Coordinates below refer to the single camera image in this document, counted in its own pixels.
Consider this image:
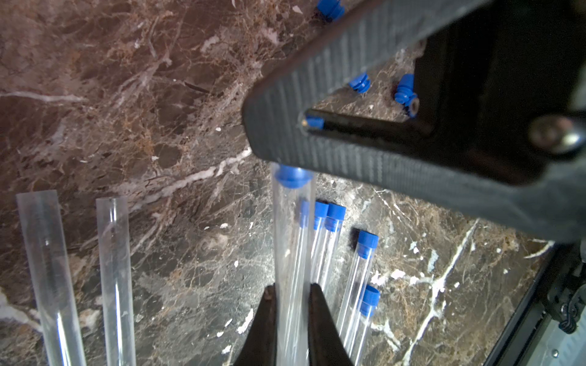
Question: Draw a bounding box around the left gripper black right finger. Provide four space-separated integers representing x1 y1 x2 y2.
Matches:
308 284 353 366

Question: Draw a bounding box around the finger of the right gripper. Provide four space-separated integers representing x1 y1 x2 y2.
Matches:
242 1 485 137

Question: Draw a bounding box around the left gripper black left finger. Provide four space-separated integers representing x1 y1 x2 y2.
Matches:
233 285 277 366

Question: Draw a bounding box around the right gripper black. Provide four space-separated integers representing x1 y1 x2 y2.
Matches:
269 1 585 242

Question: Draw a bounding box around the blue rubber stopper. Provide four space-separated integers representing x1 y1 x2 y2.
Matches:
317 0 346 21
349 73 371 94
394 74 420 118
305 116 325 130

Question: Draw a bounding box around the clear test tube blue stopper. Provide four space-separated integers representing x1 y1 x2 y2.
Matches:
311 201 346 293
96 197 137 365
271 163 314 365
337 230 381 365

